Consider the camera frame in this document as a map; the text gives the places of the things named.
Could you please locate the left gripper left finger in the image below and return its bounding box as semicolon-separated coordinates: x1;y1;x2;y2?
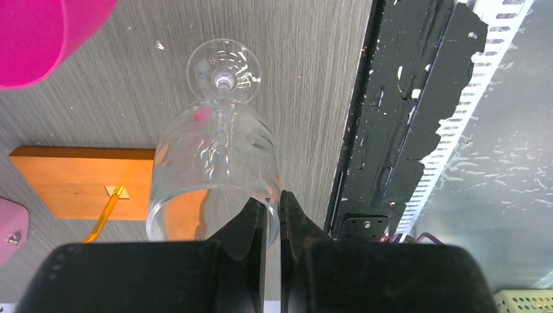
16;199;267;312

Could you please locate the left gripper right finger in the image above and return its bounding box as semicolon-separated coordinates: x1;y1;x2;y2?
280;190;496;312

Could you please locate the clear glass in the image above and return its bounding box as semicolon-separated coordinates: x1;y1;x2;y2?
145;38;281;245

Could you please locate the magenta plastic wine glass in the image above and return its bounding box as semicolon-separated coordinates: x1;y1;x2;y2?
1;0;117;90

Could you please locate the orange wooden rack base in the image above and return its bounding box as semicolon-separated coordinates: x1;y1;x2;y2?
8;146;155;222

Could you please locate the light pink plastic glass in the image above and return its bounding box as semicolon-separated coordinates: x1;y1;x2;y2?
1;198;29;266

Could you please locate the gold wire glass rack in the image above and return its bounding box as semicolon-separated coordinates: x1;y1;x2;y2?
80;186;124;244

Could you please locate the black base frame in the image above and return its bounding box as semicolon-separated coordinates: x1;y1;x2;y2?
323;1;487;241

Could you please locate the slotted metal rail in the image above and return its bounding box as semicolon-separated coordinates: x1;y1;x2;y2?
396;1;533;234

